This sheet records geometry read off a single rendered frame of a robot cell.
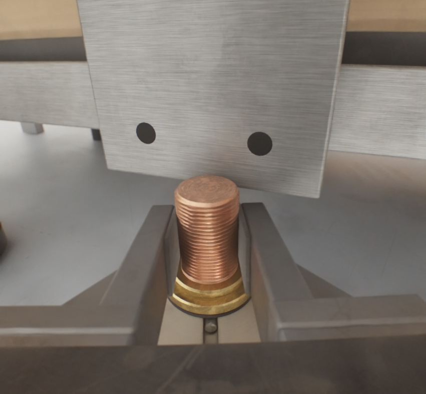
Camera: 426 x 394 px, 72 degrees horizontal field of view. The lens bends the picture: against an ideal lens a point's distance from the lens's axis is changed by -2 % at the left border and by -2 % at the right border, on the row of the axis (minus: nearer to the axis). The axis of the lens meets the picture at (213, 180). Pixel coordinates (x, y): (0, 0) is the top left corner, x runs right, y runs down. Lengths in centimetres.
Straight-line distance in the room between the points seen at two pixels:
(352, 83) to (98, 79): 13
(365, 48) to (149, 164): 16
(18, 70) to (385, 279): 35
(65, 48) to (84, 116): 8
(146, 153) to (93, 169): 34
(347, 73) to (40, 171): 46
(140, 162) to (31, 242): 21
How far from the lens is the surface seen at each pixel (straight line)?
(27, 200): 45
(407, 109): 19
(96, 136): 63
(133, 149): 17
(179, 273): 16
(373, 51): 23
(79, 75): 25
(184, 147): 15
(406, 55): 24
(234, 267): 16
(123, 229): 34
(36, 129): 74
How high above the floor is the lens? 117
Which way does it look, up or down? 27 degrees up
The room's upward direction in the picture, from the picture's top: 179 degrees clockwise
